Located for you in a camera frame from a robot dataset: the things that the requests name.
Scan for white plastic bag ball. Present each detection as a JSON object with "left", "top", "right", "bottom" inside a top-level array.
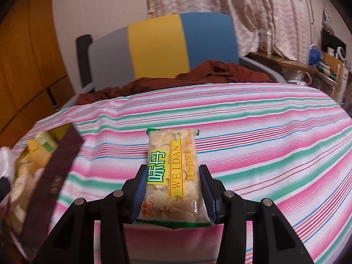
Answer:
[{"left": 0, "top": 147, "right": 16, "bottom": 185}]

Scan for gold tin box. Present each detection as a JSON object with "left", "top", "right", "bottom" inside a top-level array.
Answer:
[{"left": 5, "top": 123, "right": 85, "bottom": 253}]

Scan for white box on desk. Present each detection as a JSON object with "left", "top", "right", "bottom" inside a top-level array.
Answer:
[{"left": 258, "top": 29, "right": 273, "bottom": 54}]

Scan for grey yellow blue chair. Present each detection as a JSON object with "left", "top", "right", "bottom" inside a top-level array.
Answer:
[{"left": 76, "top": 13, "right": 286, "bottom": 92}]

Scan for patterned beige curtain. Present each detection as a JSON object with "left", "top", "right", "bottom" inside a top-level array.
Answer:
[{"left": 147, "top": 0, "right": 310, "bottom": 63}]

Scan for wooden side desk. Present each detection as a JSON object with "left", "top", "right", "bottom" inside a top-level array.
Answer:
[{"left": 247, "top": 51, "right": 341, "bottom": 101}]

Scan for striped pink green bedsheet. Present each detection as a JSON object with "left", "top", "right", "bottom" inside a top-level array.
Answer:
[{"left": 13, "top": 83, "right": 351, "bottom": 263}]

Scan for wooden wardrobe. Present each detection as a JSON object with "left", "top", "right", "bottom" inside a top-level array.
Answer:
[{"left": 1, "top": 0, "right": 75, "bottom": 148}]

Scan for dark red blanket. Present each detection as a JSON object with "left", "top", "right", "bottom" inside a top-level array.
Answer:
[{"left": 76, "top": 60, "right": 274, "bottom": 106}]

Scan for yellow sock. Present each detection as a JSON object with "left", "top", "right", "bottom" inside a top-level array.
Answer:
[{"left": 18, "top": 139, "right": 52, "bottom": 176}]

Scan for blue round object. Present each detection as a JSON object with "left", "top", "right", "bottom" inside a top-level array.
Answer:
[{"left": 307, "top": 44, "right": 322, "bottom": 67}]

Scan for small green white box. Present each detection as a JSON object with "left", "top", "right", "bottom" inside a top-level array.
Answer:
[{"left": 35, "top": 131, "right": 58, "bottom": 153}]

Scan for beige ointment box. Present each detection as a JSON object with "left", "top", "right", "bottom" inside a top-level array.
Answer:
[{"left": 10, "top": 173, "right": 35, "bottom": 222}]

